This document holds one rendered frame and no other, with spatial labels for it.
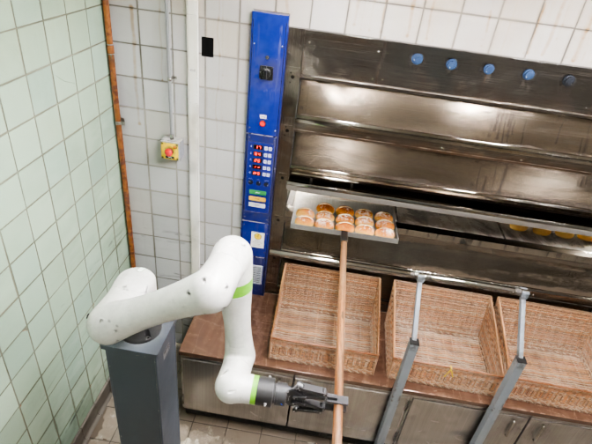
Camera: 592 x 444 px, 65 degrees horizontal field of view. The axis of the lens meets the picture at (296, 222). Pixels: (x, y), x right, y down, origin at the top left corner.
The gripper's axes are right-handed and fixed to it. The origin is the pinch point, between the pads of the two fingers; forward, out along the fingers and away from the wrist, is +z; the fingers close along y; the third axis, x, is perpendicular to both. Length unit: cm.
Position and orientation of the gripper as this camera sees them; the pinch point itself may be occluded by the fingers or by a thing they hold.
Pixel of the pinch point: (336, 403)
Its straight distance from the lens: 162.9
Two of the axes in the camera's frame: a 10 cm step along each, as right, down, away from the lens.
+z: 9.9, 1.5, -0.2
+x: -1.0, 5.3, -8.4
